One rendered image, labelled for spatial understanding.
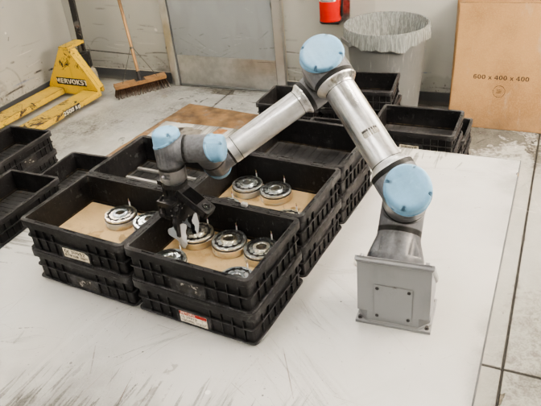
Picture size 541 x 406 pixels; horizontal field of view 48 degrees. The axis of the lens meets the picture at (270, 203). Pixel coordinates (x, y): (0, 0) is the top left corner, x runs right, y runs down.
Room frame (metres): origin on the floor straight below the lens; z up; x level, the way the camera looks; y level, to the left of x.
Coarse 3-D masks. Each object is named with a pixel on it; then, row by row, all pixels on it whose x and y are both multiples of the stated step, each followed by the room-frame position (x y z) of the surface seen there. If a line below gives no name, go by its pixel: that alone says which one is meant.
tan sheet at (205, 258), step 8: (216, 232) 1.53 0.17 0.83; (176, 240) 1.51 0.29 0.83; (248, 240) 1.47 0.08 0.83; (168, 248) 1.47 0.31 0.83; (176, 248) 1.46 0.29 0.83; (184, 248) 1.46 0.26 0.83; (208, 248) 1.45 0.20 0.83; (192, 256) 1.42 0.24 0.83; (200, 256) 1.41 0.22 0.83; (208, 256) 1.41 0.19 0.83; (216, 256) 1.40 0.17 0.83; (240, 256) 1.39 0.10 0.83; (200, 264) 1.37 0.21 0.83; (208, 264) 1.37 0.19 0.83; (216, 264) 1.37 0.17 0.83; (224, 264) 1.36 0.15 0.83; (232, 264) 1.36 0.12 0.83; (240, 264) 1.36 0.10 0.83
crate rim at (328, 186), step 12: (252, 156) 1.81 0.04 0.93; (264, 156) 1.80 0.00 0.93; (324, 168) 1.68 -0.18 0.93; (336, 168) 1.66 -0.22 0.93; (204, 180) 1.68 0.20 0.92; (336, 180) 1.62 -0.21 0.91; (324, 192) 1.54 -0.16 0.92; (240, 204) 1.51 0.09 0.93; (312, 204) 1.47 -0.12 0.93; (300, 216) 1.42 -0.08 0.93
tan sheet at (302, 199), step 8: (232, 192) 1.76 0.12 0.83; (296, 192) 1.71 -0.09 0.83; (240, 200) 1.70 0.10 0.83; (248, 200) 1.69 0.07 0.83; (256, 200) 1.69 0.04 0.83; (296, 200) 1.66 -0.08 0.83; (304, 200) 1.66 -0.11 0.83; (272, 208) 1.63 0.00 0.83; (280, 208) 1.62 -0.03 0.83; (288, 208) 1.62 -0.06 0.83
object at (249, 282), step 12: (216, 204) 1.53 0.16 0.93; (228, 204) 1.52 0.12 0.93; (276, 216) 1.43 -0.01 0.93; (288, 216) 1.42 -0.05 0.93; (144, 228) 1.44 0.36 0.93; (288, 228) 1.36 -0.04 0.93; (132, 240) 1.38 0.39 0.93; (288, 240) 1.33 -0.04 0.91; (132, 252) 1.33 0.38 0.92; (144, 252) 1.32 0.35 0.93; (276, 252) 1.27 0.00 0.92; (168, 264) 1.27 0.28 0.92; (180, 264) 1.25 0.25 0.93; (192, 264) 1.24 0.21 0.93; (264, 264) 1.22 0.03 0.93; (204, 276) 1.21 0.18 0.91; (216, 276) 1.20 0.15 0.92; (228, 276) 1.18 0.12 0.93; (240, 276) 1.18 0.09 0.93; (252, 276) 1.17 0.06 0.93
